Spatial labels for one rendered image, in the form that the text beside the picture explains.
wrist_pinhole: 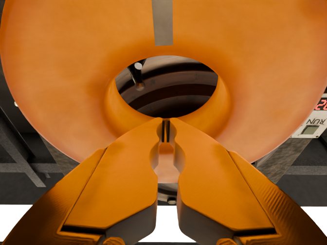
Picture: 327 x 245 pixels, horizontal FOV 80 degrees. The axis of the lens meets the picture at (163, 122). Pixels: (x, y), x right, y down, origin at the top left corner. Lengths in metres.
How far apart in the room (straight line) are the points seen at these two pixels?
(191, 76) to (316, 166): 6.24
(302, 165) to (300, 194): 3.07
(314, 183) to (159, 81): 9.61
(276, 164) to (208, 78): 0.65
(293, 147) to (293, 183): 8.54
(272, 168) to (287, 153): 0.10
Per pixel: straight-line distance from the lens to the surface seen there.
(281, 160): 0.92
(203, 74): 0.34
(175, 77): 0.34
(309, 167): 6.48
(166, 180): 0.16
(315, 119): 0.76
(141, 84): 0.26
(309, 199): 9.30
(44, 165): 5.98
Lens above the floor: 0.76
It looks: 44 degrees up
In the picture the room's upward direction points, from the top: 179 degrees counter-clockwise
